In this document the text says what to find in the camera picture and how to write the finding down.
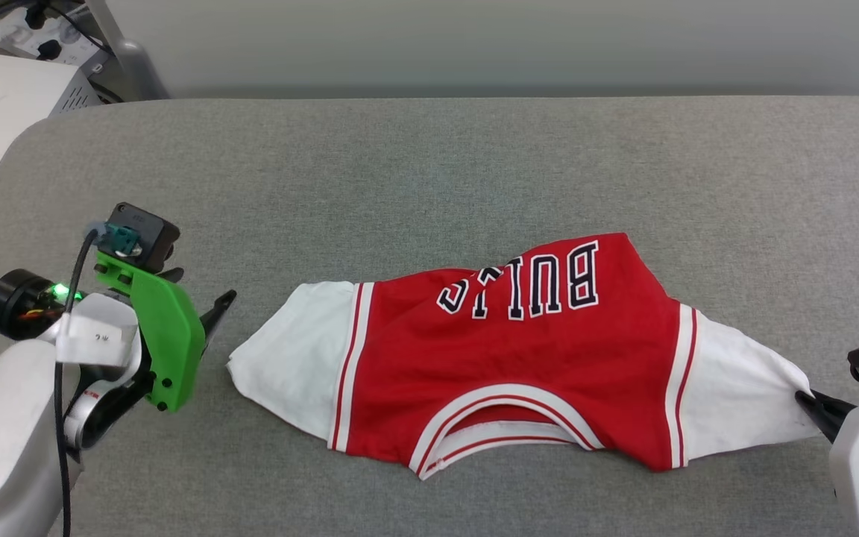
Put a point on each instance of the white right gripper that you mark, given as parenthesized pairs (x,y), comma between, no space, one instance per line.
(858,455)

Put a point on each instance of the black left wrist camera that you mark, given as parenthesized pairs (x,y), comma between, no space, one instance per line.
(150,231)

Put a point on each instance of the grey metal post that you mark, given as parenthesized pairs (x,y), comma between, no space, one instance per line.
(135,67)

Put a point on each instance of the red and white basketball jersey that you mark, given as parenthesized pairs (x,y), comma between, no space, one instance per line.
(511,373)

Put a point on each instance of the white power strip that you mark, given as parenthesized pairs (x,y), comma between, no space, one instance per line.
(42,37)

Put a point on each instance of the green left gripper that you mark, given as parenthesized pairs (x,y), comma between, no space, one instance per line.
(172,343)

